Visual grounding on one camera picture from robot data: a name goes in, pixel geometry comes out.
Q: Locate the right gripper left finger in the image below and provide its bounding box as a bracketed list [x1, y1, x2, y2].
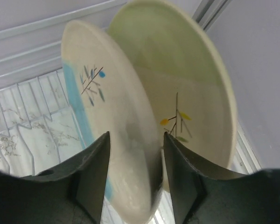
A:
[24, 132, 110, 224]

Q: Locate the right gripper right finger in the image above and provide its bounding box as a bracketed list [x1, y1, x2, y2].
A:
[163, 132, 245, 224]

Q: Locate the cream and blue plate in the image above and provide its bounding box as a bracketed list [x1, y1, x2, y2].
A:
[61, 20, 162, 224]

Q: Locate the cream and green plate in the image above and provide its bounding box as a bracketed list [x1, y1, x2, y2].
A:
[106, 0, 238, 171]

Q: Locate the white wire dish rack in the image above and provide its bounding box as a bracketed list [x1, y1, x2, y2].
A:
[0, 0, 263, 224]

